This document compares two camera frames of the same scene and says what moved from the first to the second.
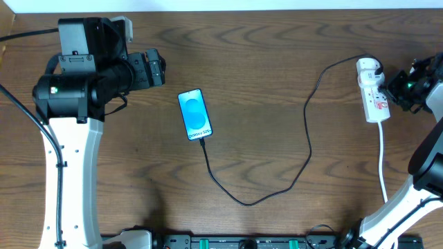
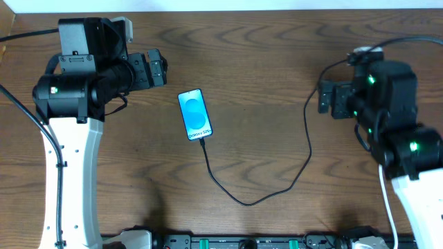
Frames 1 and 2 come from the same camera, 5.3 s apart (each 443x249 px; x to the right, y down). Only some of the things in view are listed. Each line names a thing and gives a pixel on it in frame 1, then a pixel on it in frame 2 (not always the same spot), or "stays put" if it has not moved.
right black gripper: [395, 90] -> [341, 100]
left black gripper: [154, 68] stays put
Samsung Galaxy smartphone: [194, 114] stays put
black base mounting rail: [265, 241] stays put
